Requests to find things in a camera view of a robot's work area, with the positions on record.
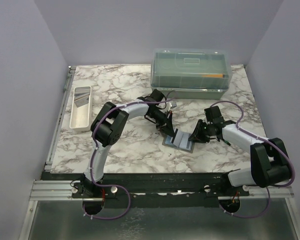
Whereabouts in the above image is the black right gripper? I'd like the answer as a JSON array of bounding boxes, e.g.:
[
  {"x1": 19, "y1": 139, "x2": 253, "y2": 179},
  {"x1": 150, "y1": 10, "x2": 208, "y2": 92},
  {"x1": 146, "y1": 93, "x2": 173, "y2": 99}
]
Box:
[{"x1": 189, "y1": 119, "x2": 213, "y2": 144}]

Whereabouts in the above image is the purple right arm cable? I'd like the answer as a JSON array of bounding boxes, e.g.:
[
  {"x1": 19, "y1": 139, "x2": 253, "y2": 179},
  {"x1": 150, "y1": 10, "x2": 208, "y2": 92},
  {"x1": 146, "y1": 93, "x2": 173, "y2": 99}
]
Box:
[{"x1": 211, "y1": 100, "x2": 296, "y2": 218}]

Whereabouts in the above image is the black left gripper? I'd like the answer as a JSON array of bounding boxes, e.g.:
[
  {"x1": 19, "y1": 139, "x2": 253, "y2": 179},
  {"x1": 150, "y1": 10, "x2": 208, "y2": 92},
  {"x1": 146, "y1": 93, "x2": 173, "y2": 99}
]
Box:
[{"x1": 148, "y1": 109, "x2": 175, "y2": 138}]

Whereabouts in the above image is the clear lidded storage box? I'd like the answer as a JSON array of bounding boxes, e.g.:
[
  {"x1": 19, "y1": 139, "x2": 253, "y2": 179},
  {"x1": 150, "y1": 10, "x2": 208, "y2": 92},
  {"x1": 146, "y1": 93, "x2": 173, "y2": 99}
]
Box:
[{"x1": 150, "y1": 48, "x2": 233, "y2": 100}]

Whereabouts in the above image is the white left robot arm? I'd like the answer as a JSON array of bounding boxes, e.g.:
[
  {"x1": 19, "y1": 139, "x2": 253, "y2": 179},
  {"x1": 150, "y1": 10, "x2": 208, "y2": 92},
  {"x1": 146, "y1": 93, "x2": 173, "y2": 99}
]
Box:
[{"x1": 83, "y1": 89, "x2": 176, "y2": 198}]

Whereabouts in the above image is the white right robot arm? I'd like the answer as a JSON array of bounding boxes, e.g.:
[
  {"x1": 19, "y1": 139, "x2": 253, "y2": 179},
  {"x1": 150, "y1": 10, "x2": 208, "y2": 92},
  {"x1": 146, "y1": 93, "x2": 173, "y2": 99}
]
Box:
[{"x1": 188, "y1": 106, "x2": 293, "y2": 196}]

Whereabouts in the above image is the light grey credit card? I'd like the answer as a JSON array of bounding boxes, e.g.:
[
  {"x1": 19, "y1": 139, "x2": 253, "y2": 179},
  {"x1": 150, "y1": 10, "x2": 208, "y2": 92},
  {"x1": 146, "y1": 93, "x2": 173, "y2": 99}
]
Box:
[{"x1": 171, "y1": 128, "x2": 183, "y2": 147}]

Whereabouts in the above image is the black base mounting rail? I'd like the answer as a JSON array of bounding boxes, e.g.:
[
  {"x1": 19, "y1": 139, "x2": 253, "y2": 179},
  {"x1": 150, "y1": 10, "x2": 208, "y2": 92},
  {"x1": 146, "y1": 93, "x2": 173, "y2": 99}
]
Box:
[{"x1": 41, "y1": 172, "x2": 249, "y2": 209}]

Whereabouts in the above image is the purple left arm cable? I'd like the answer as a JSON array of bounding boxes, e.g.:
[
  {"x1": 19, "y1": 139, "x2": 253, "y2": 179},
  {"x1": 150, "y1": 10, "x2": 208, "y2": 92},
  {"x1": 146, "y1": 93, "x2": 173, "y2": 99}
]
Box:
[{"x1": 82, "y1": 91, "x2": 178, "y2": 221}]

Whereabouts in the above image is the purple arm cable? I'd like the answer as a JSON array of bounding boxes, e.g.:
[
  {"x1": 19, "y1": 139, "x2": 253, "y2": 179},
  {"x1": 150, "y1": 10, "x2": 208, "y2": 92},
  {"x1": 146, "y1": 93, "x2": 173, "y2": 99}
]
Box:
[
  {"x1": 211, "y1": 100, "x2": 296, "y2": 218},
  {"x1": 82, "y1": 91, "x2": 178, "y2": 221}
]

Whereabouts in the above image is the grey leather card holder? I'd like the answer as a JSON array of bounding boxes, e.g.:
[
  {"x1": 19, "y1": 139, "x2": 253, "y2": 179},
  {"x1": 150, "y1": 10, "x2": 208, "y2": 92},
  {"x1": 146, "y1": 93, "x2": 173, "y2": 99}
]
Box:
[{"x1": 162, "y1": 128, "x2": 195, "y2": 153}]

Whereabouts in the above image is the white plastic card tray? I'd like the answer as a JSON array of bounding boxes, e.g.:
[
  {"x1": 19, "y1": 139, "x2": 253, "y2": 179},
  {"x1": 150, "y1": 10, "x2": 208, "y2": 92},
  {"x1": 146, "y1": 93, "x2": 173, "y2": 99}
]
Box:
[{"x1": 69, "y1": 86, "x2": 93, "y2": 133}]

